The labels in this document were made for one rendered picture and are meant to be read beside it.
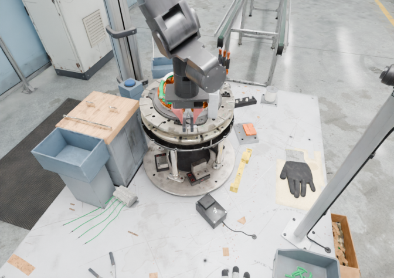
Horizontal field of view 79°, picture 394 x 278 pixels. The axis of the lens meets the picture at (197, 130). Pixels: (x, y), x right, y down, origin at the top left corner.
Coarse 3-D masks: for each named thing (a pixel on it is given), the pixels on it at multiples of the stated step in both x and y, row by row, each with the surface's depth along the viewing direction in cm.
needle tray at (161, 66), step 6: (156, 60) 107; (162, 60) 108; (168, 60) 108; (156, 66) 109; (162, 66) 109; (168, 66) 109; (156, 72) 100; (162, 72) 100; (168, 72) 101; (156, 78) 102
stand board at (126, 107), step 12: (96, 96) 86; (108, 96) 86; (84, 108) 81; (96, 108) 81; (108, 108) 81; (120, 108) 81; (132, 108) 81; (96, 120) 77; (108, 120) 77; (120, 120) 77; (84, 132) 73; (96, 132) 73; (108, 132) 73
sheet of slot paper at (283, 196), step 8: (304, 152) 104; (320, 152) 103; (280, 160) 101; (312, 160) 101; (320, 160) 101; (280, 168) 98; (312, 168) 98; (320, 168) 98; (320, 176) 95; (280, 184) 93; (320, 184) 93; (280, 192) 90; (288, 192) 90; (312, 192) 90; (320, 192) 90; (280, 200) 88; (288, 200) 88; (296, 200) 88; (304, 200) 88; (312, 200) 88; (304, 208) 85
